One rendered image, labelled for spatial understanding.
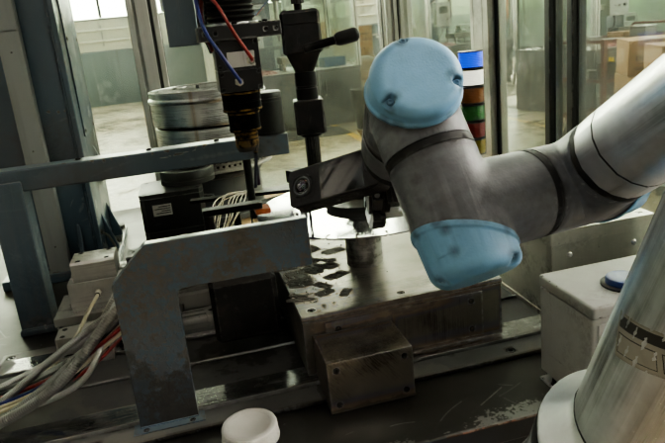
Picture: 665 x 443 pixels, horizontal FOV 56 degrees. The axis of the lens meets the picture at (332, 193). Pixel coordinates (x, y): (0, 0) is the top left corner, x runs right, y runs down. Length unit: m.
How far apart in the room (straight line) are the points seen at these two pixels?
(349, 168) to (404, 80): 0.20
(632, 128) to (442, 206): 0.14
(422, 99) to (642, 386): 0.25
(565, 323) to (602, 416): 0.46
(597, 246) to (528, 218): 0.53
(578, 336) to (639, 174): 0.34
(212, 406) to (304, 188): 0.35
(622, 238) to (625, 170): 0.56
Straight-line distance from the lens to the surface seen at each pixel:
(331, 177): 0.66
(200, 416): 0.87
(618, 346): 0.33
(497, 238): 0.47
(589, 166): 0.51
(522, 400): 0.86
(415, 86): 0.48
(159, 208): 1.32
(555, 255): 0.99
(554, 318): 0.83
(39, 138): 1.42
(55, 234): 1.46
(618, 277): 0.81
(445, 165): 0.48
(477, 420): 0.82
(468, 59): 1.16
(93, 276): 1.12
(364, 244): 0.98
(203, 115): 1.55
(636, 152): 0.48
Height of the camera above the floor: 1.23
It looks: 15 degrees down
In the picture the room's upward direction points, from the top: 6 degrees counter-clockwise
